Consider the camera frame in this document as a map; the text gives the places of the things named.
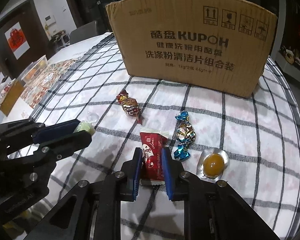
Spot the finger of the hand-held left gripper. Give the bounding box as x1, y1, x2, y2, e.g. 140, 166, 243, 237
0, 119, 82, 153
5, 131, 93, 161

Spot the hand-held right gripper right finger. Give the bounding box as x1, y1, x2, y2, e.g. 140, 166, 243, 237
162, 147, 279, 240

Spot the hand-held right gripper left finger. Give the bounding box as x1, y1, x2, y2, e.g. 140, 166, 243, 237
22, 147, 143, 240

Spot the pale green candy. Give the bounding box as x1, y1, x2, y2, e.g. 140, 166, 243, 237
74, 111, 99, 137

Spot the red snack packet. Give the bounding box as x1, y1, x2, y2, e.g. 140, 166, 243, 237
139, 127, 169, 187

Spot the brown cardboard box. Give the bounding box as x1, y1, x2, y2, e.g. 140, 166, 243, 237
105, 0, 278, 98

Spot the yellow jelly cup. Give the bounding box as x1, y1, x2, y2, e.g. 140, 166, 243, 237
197, 148, 229, 180

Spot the blue gold foil candy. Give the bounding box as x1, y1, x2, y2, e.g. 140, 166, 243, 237
173, 111, 197, 160

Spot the floral patterned table runner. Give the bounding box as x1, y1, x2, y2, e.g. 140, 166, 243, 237
22, 57, 78, 109

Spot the woven tissue box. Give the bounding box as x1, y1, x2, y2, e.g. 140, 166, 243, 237
0, 79, 24, 117

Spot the white plastic basket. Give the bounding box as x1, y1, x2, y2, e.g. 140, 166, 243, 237
21, 55, 48, 83

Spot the brown foil candy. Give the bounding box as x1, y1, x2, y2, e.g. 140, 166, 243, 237
116, 89, 143, 125

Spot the black white checked tablecloth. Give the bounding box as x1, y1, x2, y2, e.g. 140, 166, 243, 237
27, 31, 300, 240

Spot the small white shelf rack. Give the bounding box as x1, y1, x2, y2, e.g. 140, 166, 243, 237
51, 31, 70, 48

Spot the red white door poster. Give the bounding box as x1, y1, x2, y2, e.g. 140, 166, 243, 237
4, 22, 30, 60

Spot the grey dining chair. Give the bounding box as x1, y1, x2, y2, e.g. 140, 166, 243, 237
70, 21, 100, 46

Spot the dark wooden door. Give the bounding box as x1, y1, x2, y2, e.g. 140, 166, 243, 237
0, 0, 40, 63

